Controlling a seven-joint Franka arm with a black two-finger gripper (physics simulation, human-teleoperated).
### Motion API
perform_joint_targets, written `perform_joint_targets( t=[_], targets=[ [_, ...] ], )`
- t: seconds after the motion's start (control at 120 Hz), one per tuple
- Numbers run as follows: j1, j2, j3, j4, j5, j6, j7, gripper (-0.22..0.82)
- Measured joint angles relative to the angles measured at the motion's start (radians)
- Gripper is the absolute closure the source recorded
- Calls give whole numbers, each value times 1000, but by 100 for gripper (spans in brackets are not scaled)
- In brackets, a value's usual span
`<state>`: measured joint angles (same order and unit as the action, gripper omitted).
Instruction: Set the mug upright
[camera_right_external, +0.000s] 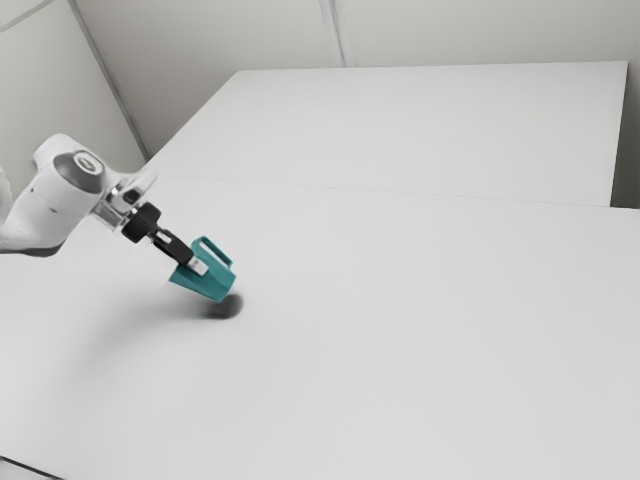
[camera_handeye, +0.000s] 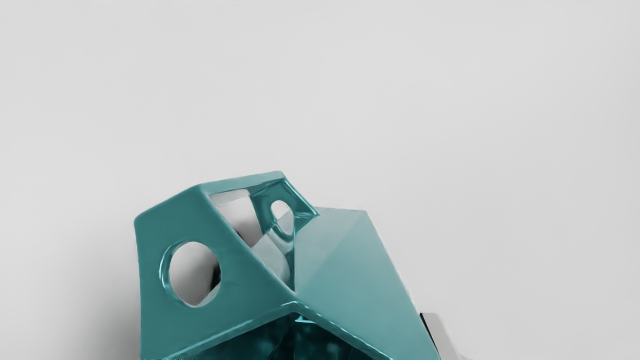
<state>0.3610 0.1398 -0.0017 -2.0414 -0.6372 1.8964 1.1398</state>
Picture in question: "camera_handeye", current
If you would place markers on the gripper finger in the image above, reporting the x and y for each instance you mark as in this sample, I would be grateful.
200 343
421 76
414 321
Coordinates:
442 337

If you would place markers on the teal faceted mug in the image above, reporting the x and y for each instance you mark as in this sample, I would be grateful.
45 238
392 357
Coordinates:
345 280

